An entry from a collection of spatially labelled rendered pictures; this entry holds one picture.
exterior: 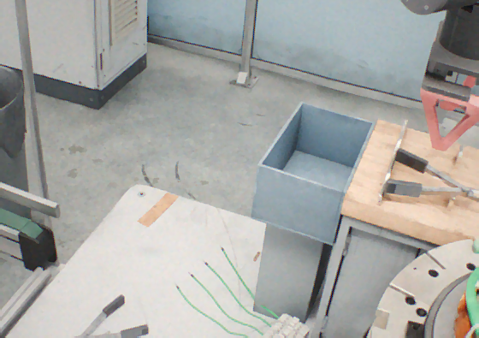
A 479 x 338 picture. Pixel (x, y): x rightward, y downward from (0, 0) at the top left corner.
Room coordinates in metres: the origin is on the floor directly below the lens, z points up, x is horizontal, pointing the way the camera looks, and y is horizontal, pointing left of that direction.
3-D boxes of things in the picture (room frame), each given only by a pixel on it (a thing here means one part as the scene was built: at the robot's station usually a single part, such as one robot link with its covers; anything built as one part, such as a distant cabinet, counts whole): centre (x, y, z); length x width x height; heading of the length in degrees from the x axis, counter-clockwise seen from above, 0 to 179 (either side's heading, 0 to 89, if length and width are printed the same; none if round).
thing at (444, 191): (0.51, -0.23, 1.09); 0.06 x 0.01 x 0.01; 96
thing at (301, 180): (0.62, -0.09, 0.92); 0.17 x 0.11 x 0.28; 161
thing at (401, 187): (0.51, -0.18, 1.09); 0.04 x 0.01 x 0.02; 86
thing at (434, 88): (0.50, -0.20, 1.20); 0.07 x 0.07 x 0.09; 72
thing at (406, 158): (0.57, -0.20, 1.09); 0.04 x 0.01 x 0.02; 56
